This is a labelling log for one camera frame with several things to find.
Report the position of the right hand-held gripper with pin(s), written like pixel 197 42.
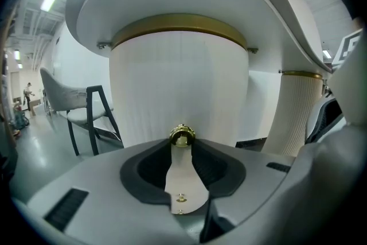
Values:
pixel 348 47

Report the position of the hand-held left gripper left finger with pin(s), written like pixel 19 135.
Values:
pixel 100 195

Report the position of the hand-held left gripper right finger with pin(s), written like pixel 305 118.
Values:
pixel 252 178

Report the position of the green and red machine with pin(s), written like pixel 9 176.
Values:
pixel 20 120

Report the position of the cardboard box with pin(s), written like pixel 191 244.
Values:
pixel 33 107

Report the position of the grey chair with black legs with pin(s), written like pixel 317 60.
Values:
pixel 60 91

